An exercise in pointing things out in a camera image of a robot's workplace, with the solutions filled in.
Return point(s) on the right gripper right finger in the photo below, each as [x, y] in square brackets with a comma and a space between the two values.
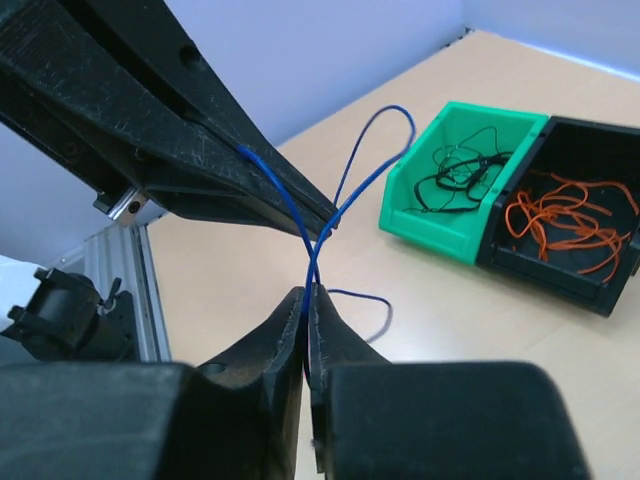
[375, 419]

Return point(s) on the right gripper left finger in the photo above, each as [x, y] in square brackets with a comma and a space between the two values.
[234, 417]

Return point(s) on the green plastic bin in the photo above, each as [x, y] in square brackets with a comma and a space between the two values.
[440, 194]

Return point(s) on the black plastic bin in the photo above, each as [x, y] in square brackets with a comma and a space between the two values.
[568, 218]

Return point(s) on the aluminium rail frame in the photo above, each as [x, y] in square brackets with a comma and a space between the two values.
[118, 260]

